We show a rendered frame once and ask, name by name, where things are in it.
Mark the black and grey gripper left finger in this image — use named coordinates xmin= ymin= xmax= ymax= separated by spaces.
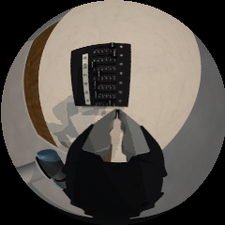
xmin=62 ymin=109 xmax=117 ymax=174

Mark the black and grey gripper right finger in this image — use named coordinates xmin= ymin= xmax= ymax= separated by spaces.
xmin=117 ymin=109 xmax=168 ymax=177

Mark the black lighting desk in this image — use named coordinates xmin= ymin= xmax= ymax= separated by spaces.
xmin=70 ymin=42 xmax=131 ymax=107

